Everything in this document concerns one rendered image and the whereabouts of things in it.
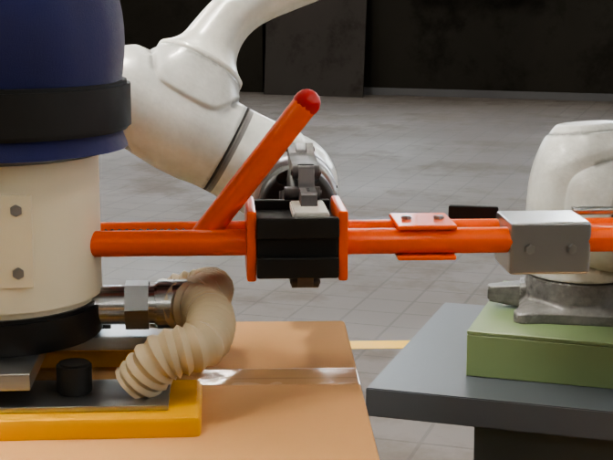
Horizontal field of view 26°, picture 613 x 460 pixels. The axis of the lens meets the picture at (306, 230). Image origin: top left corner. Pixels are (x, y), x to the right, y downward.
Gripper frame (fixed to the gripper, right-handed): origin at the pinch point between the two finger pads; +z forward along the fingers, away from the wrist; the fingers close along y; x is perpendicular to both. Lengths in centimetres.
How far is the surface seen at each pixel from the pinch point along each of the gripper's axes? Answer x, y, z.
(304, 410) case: 0.9, 12.7, 8.8
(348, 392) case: -3.1, 12.6, 4.5
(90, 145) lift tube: 17.7, -8.7, 6.8
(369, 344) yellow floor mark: -45, 103, -344
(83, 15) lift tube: 18.0, -18.8, 6.8
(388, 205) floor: -88, 100, -631
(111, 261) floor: 58, 102, -491
